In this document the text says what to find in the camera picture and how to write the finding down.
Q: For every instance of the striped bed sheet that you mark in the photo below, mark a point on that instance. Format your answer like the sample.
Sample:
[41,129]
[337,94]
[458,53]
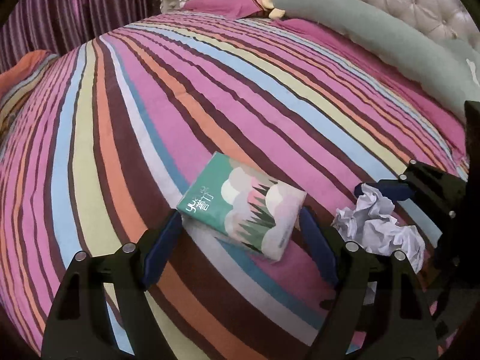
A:
[150,101]

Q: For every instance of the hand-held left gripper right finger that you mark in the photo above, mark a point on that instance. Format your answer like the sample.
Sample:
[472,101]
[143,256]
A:
[318,243]

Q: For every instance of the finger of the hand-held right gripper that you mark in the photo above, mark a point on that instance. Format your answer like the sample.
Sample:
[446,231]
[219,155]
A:
[390,190]
[448,255]

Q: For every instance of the tufted cream headboard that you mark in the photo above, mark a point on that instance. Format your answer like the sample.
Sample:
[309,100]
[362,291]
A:
[405,0]

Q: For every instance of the green tissue pack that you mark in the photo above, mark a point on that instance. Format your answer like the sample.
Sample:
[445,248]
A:
[240,202]

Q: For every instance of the yellow plush toy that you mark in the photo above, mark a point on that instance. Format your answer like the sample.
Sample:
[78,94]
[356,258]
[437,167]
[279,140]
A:
[275,12]

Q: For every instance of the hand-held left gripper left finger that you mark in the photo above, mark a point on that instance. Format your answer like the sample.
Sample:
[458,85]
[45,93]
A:
[165,240]

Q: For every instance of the orange and blue quilt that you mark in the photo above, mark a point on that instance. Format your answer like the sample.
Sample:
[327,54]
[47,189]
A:
[22,71]

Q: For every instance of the long green pillow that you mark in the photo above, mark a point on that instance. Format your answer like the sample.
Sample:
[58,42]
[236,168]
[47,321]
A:
[356,22]

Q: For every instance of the white paper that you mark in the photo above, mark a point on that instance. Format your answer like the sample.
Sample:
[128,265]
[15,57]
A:
[375,225]

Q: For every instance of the purple curtain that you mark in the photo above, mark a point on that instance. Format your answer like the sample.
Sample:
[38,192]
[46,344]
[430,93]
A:
[75,7]

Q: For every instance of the white nightstand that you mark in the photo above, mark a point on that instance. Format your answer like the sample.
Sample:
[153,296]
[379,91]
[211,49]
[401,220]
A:
[176,0]

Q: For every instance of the small pink pillow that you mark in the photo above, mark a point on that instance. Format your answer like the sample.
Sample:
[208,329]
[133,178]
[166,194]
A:
[225,5]

